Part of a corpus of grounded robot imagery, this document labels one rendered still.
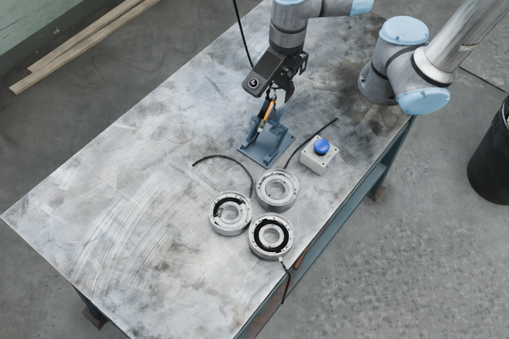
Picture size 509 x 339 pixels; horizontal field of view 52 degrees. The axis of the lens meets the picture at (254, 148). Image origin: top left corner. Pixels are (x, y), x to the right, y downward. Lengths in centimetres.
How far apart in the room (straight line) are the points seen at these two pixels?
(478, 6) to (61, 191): 103
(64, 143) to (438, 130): 170
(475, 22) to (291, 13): 41
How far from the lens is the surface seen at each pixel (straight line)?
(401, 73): 132
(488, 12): 120
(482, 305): 224
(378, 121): 147
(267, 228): 122
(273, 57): 111
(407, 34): 138
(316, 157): 131
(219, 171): 132
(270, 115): 123
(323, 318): 203
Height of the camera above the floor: 193
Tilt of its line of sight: 56 degrees down
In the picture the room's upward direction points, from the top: 5 degrees clockwise
